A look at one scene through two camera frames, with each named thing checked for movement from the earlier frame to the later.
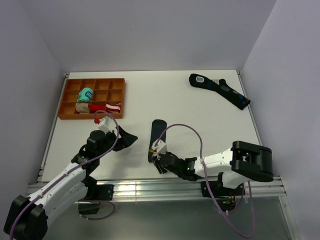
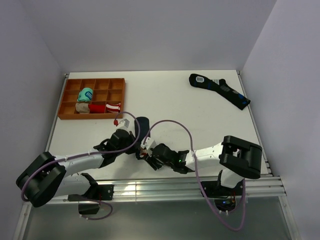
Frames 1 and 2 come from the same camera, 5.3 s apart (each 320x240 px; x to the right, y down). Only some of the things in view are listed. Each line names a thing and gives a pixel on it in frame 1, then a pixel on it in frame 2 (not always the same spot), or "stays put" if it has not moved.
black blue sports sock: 236,99 stays put
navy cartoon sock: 157,126 -> 144,128
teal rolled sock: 85,95 stays put
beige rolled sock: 82,108 stays put
